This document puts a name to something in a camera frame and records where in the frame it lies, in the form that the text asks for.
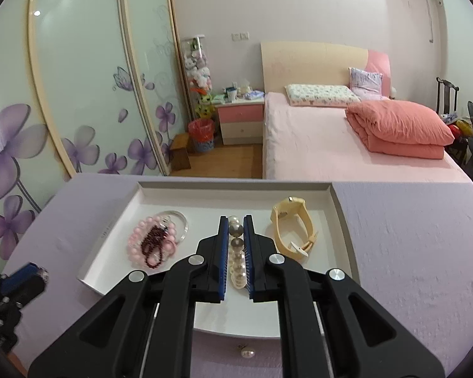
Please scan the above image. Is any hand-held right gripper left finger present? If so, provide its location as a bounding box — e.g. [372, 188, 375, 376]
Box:
[27, 215, 231, 378]

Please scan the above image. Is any purple patterned pillow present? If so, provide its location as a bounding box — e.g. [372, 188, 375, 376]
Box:
[349, 67, 383, 95]

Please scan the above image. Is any white pearl bracelet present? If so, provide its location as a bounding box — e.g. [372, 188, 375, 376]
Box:
[228, 215, 246, 290]

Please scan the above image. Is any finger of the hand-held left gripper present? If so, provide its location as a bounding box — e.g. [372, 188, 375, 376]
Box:
[0, 278, 48, 312]
[1, 262, 49, 295]

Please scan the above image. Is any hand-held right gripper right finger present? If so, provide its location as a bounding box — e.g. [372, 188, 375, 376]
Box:
[242, 215, 446, 378]

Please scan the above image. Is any air conditioner pipe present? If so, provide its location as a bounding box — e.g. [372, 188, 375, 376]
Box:
[426, 0, 444, 44]

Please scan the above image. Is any dark red bead necklace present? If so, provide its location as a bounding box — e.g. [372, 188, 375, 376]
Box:
[141, 225, 170, 267]

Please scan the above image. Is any yellow plush toy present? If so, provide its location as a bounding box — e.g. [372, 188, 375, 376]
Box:
[195, 90, 215, 121]

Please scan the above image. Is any clear tube of plush toys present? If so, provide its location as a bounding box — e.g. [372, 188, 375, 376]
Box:
[181, 35, 213, 121]

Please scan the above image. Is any cream and pink headboard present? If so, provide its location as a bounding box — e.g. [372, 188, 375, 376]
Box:
[260, 40, 391, 99]

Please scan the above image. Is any blue wastebasket with red bag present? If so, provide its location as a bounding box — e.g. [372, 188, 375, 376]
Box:
[188, 118, 215, 153]

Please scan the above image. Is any pink and white nightstand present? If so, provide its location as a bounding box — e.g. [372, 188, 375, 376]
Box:
[215, 100, 266, 146]

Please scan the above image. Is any floral cream pillow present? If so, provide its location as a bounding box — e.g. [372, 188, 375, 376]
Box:
[284, 83, 361, 108]

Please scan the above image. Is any yellow wristwatch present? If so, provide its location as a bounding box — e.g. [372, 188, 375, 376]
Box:
[270, 197, 320, 260]

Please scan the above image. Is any small wooden stool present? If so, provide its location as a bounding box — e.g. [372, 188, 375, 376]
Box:
[169, 133, 192, 172]

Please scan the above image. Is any pile of colourful toys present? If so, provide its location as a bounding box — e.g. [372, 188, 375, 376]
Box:
[441, 112, 473, 136]

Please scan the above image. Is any thin silver bangle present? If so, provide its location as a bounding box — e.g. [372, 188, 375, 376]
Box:
[154, 210, 190, 243]

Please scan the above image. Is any grey cardboard tray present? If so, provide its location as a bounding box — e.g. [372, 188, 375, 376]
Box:
[77, 181, 359, 339]

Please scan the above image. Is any dark wooden chair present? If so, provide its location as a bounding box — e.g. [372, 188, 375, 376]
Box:
[435, 77, 460, 115]

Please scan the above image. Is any wardrobe with purple flowers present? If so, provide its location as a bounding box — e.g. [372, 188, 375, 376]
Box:
[0, 0, 194, 261]

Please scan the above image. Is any pink bed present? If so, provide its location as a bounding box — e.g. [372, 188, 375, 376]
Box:
[262, 91, 473, 184]

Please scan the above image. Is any pink bead bracelet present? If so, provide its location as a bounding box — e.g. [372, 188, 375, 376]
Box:
[127, 216, 180, 265]

